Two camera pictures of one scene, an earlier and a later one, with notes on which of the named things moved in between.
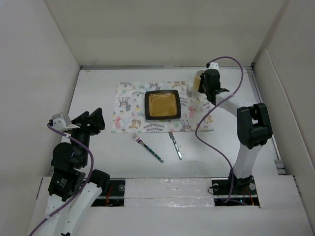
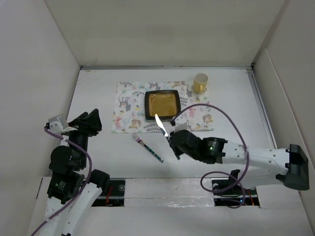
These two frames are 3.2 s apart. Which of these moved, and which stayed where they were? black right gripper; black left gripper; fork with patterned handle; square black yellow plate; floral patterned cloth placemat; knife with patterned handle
Moved: black right gripper; knife with patterned handle
Stayed: fork with patterned handle; square black yellow plate; floral patterned cloth placemat; black left gripper
